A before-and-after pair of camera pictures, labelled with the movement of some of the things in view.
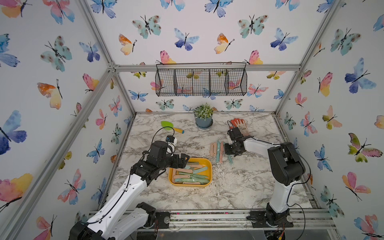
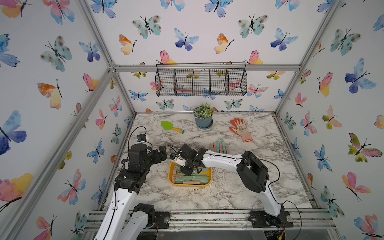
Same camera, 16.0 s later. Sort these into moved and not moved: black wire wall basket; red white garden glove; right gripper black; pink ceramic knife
Moved: right gripper black
Not moved: pink ceramic knife; red white garden glove; black wire wall basket
